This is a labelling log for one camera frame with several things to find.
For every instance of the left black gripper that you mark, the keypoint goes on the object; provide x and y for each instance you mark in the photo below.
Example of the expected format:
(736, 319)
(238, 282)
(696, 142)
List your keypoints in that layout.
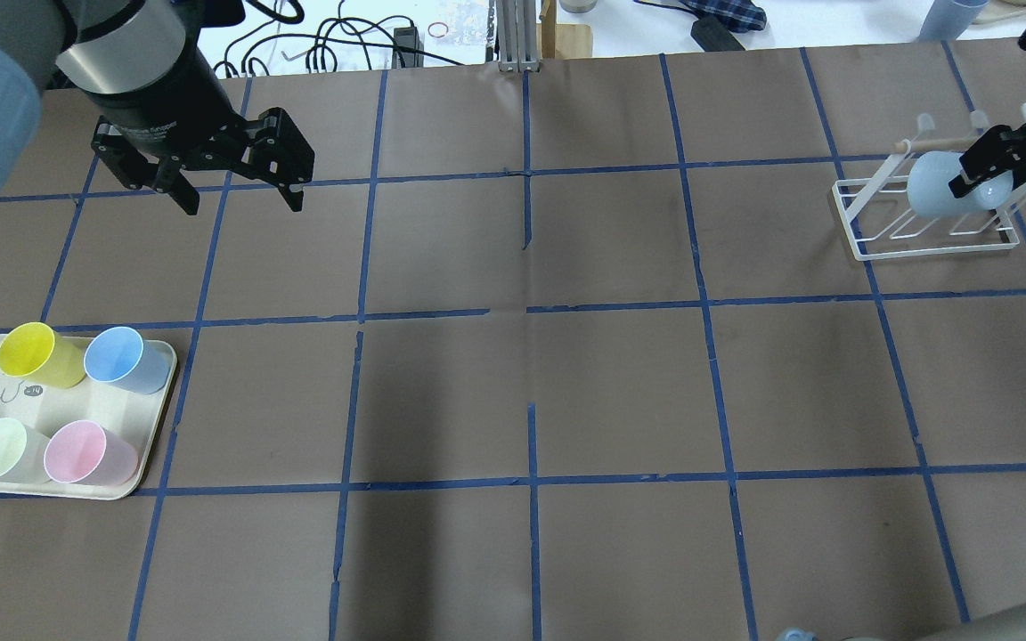
(163, 101)

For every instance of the pale blue ikea cup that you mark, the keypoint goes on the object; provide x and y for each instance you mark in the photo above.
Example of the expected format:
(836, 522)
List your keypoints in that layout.
(930, 193)

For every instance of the blue plastic cup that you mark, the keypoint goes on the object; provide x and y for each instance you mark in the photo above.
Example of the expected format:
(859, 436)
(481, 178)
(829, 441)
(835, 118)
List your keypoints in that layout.
(123, 358)

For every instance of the yellow plastic cup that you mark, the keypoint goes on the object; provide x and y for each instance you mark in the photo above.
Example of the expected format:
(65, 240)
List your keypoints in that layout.
(37, 353)

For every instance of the pink plastic cup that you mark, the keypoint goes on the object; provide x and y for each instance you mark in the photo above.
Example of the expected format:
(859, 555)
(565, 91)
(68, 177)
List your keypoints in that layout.
(84, 452)

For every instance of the light green plastic cup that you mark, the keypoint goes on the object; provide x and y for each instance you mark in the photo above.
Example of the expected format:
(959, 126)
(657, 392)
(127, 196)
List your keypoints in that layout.
(22, 452)

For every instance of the blue grey mug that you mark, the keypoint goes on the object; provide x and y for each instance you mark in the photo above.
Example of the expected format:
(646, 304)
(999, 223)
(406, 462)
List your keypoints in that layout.
(948, 19)

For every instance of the blue plaid folded umbrella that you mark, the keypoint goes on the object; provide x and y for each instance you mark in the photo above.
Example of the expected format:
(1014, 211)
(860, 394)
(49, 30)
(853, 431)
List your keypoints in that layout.
(738, 16)

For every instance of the beige plastic tray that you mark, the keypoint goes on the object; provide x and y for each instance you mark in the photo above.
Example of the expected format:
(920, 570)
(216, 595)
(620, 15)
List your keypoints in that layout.
(134, 417)

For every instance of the wooden mug tree stand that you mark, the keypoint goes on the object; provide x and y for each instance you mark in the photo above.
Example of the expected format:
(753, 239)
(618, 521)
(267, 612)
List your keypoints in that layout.
(561, 41)

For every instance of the white wire cup rack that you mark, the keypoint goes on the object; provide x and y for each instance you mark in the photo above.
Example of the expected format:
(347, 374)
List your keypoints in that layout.
(905, 209)

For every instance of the aluminium frame post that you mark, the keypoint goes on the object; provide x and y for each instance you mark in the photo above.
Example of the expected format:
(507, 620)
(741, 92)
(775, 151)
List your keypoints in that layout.
(516, 45)

